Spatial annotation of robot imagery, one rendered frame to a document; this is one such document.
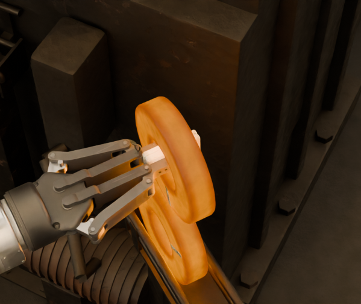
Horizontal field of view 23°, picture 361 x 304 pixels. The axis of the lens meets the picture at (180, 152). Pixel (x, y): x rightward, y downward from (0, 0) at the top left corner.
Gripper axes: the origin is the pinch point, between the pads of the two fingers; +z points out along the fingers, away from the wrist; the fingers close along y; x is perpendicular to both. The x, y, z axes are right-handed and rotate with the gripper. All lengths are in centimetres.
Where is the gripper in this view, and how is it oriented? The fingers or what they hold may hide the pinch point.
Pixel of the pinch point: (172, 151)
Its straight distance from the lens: 104.8
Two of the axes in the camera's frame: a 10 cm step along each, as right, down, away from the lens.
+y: 4.6, 7.3, -5.0
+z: 8.8, -4.1, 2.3
